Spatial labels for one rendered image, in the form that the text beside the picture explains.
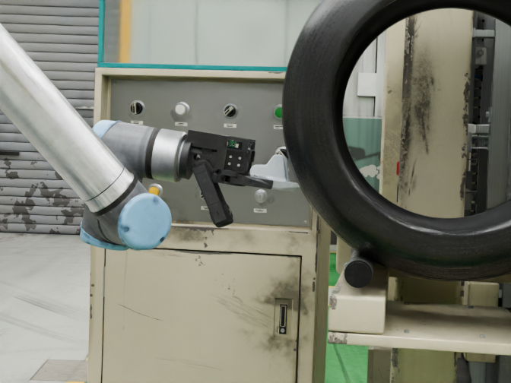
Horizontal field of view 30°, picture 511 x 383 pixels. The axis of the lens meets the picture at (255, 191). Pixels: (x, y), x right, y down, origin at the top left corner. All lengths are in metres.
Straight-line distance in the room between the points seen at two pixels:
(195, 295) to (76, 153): 0.87
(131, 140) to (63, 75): 9.14
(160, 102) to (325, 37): 0.87
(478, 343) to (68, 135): 0.71
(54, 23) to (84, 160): 9.38
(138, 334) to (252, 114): 0.59
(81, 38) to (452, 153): 9.06
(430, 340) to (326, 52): 0.48
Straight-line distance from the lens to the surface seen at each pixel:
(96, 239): 1.65
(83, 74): 10.73
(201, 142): 1.64
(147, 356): 2.33
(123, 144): 1.65
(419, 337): 1.55
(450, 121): 1.88
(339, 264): 1.87
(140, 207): 1.51
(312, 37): 1.54
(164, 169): 1.63
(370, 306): 1.53
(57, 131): 1.48
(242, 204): 2.28
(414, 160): 1.88
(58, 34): 10.86
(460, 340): 1.55
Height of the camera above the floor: 1.10
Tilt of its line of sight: 3 degrees down
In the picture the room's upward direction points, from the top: 2 degrees clockwise
